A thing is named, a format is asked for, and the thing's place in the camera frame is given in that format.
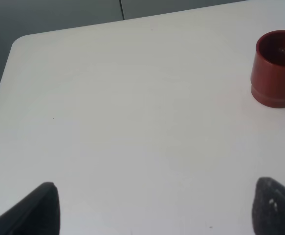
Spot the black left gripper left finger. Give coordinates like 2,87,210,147
0,182,61,235

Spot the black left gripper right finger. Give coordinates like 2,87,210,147
252,177,285,235

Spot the red plastic cup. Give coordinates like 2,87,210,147
250,30,285,108

